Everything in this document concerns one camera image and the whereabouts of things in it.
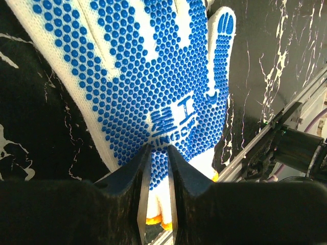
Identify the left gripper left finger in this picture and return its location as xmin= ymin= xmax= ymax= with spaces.
xmin=1 ymin=144 xmax=151 ymax=244

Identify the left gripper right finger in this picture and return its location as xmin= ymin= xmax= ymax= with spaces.
xmin=168 ymin=146 xmax=326 ymax=244

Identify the blue dotted glove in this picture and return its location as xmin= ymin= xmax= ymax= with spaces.
xmin=8 ymin=1 xmax=236 ymax=230

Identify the aluminium front frame rail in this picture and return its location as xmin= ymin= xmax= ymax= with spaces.
xmin=155 ymin=68 xmax=326 ymax=244

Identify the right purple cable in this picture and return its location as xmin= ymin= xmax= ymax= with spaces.
xmin=267 ymin=107 xmax=327 ymax=182

